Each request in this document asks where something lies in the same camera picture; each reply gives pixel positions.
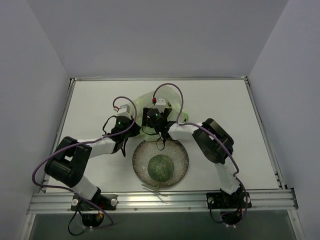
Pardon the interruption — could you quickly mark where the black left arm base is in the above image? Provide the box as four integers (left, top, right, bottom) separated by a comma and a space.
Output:
70, 192, 118, 229

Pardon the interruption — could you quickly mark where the light green plastic bag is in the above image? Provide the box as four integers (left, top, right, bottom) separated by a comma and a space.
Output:
133, 83, 189, 142

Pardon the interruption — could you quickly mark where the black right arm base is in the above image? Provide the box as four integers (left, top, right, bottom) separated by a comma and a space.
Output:
206, 191, 252, 229

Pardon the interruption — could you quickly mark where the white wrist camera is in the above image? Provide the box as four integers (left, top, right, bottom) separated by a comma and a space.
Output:
113, 104, 131, 119
152, 97, 168, 113

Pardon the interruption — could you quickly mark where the green netted fake melon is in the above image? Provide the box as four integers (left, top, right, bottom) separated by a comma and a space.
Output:
147, 154, 175, 182

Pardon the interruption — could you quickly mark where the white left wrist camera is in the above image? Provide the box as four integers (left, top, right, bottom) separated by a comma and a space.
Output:
113, 104, 131, 119

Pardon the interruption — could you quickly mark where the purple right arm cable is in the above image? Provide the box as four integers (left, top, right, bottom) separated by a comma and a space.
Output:
152, 82, 250, 225

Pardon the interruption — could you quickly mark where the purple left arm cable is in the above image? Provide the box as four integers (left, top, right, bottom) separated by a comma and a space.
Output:
31, 96, 138, 230

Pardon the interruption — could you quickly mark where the speckled ceramic plate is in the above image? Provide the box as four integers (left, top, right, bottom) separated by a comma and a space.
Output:
132, 140, 189, 189

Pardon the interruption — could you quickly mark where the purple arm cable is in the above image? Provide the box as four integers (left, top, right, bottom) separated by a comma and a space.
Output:
31, 96, 138, 230
152, 82, 250, 225

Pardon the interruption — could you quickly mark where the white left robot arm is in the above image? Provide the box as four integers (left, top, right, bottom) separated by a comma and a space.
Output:
44, 116, 141, 210

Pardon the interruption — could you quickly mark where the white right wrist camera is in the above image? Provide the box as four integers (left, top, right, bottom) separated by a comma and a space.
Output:
152, 97, 168, 113

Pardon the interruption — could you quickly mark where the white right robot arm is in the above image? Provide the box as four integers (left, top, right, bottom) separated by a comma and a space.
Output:
142, 107, 244, 207

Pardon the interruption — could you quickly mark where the aluminium front rail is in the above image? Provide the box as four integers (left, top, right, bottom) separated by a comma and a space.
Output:
27, 189, 299, 214

